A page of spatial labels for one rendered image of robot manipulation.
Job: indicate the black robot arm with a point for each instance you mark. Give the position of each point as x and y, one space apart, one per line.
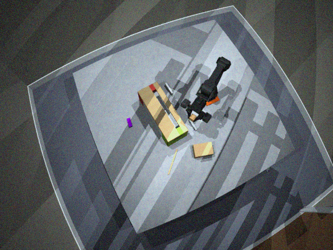
208 90

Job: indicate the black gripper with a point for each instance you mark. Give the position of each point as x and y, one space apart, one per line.
201 114

